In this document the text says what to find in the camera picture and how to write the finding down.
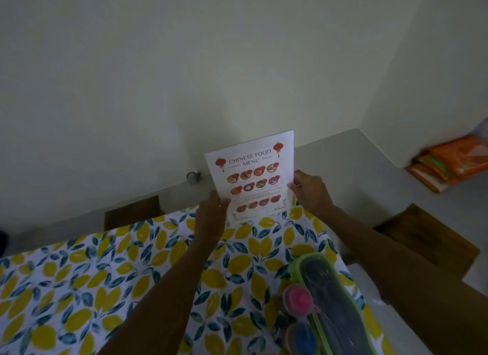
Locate person's right hand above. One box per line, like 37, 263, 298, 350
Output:
287, 170, 335, 218

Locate person's left hand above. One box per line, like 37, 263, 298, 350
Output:
193, 191, 232, 243

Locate white printed menu sheet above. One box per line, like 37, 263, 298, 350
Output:
205, 130, 295, 225

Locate person's left forearm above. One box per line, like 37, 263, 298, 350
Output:
97, 234, 227, 355

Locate person's right forearm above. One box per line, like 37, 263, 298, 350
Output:
317, 205, 488, 355

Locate dark wooden stool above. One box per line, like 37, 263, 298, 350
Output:
104, 196, 165, 232
373, 204, 480, 280

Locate pink lidded small container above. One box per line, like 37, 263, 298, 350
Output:
281, 284, 322, 318

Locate green cutlery box clear lid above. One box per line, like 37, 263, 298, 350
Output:
288, 253, 378, 355

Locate flat orange packet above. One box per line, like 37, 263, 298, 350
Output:
406, 164, 460, 194

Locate green striped packet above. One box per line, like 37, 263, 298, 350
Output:
417, 154, 451, 181

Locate blue lidded small container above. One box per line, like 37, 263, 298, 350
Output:
284, 322, 319, 355

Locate lemon print tablecloth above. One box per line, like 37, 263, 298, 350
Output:
0, 204, 397, 355

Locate large orange packet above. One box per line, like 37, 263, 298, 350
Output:
429, 135, 488, 177

